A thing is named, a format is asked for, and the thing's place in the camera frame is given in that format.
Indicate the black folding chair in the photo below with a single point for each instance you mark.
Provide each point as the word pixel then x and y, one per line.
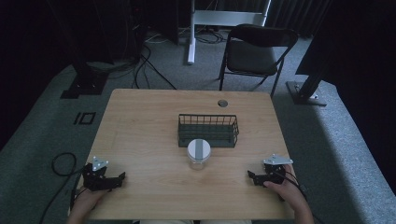
pixel 252 56

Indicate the black stand with flat base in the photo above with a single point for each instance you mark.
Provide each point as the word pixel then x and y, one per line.
pixel 84 84

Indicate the person's left hand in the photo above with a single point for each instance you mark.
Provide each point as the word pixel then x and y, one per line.
pixel 88 199

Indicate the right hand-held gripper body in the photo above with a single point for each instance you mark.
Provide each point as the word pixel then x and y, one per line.
pixel 274 170

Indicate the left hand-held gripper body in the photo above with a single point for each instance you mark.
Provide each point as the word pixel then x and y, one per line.
pixel 93 179

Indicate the person's right hand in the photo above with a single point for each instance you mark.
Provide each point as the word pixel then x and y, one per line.
pixel 288 189

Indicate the glass jar with white lid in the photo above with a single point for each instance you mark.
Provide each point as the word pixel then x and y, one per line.
pixel 198 154

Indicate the white desk frame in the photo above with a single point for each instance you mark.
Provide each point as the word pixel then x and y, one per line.
pixel 218 18

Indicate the black slanted stand with base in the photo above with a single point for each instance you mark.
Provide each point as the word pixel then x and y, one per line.
pixel 306 90

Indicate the dark curtain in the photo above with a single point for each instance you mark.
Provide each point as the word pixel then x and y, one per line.
pixel 299 15

